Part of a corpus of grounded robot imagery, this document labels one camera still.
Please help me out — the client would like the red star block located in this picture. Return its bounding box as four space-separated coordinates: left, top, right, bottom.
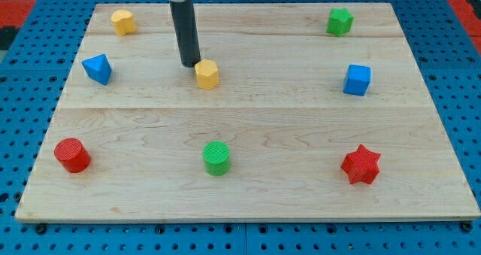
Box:
341 144 381 184

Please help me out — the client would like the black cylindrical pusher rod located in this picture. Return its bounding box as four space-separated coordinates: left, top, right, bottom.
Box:
169 0 201 68

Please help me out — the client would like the wooden board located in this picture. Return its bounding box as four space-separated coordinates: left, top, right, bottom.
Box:
15 3 480 224

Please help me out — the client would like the yellow heart block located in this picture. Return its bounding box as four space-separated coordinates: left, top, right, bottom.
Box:
110 9 137 36

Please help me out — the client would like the yellow hexagon block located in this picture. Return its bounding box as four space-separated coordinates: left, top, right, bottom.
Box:
195 59 219 90

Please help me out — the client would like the green cylinder block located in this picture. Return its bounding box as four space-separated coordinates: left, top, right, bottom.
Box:
203 141 230 176

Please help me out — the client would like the red cylinder block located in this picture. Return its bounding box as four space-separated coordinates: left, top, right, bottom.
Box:
54 138 91 173

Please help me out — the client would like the blue cube block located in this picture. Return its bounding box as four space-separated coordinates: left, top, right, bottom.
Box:
343 64 371 96

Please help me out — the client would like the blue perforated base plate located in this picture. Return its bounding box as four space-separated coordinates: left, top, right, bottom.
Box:
1 0 480 254

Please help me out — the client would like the blue triangle block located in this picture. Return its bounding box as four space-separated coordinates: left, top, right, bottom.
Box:
82 54 112 86

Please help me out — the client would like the green star block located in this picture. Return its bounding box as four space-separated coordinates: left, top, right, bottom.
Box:
326 8 354 37

